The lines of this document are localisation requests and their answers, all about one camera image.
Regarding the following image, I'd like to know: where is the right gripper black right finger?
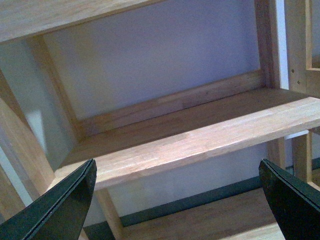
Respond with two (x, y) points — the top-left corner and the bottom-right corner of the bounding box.
(258, 159), (320, 240)

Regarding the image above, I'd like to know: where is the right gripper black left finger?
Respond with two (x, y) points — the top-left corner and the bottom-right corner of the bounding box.
(0, 159), (97, 240)

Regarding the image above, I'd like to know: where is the wooden shelf unit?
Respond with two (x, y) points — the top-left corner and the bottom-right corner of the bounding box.
(0, 0), (320, 240)
(284, 0), (320, 190)

